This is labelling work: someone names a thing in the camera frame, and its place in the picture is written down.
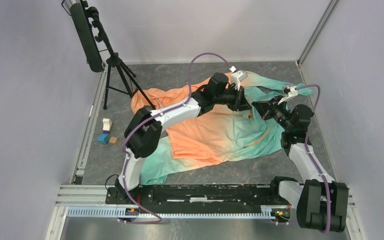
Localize brown wooden cube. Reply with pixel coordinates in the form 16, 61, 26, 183
108, 136, 120, 145

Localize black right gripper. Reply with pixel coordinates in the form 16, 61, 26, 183
252, 94, 293, 132

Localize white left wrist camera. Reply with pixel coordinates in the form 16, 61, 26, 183
229, 66, 248, 90

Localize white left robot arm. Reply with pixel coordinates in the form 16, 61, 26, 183
115, 70, 251, 204

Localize white wooden block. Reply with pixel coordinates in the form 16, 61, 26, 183
102, 118, 113, 133

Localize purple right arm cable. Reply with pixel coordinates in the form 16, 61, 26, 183
274, 84, 332, 234

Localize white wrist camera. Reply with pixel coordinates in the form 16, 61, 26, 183
277, 85, 299, 105
229, 66, 248, 90

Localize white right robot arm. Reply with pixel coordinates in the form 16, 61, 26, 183
252, 96, 349, 233

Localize blue wooden block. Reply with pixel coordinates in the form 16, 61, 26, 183
96, 133, 110, 145

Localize orange and teal jacket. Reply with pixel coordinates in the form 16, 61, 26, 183
140, 71, 304, 185

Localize black tripod stand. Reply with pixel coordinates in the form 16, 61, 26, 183
85, 6, 156, 111

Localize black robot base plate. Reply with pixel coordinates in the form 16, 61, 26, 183
105, 184, 292, 214

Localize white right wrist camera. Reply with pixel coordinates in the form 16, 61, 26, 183
277, 85, 299, 105

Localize black light panel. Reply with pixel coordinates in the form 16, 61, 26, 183
69, 0, 104, 73

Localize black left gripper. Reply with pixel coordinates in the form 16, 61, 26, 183
213, 84, 252, 113

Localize aluminium frame rail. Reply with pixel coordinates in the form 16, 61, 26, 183
70, 66, 108, 185

